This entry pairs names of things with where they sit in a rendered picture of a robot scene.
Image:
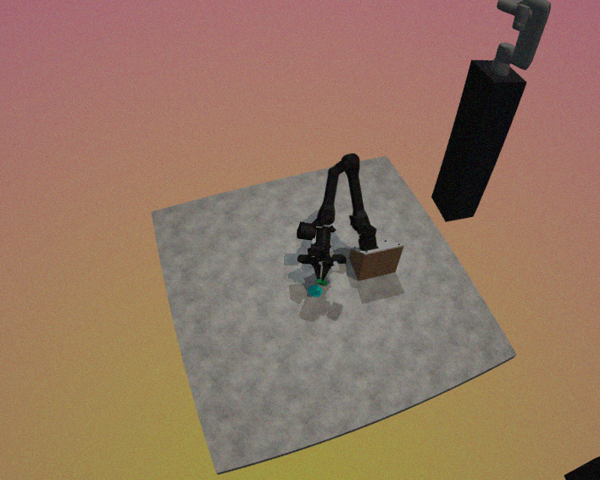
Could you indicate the cyan circle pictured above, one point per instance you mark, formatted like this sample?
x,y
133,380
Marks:
x,y
315,290

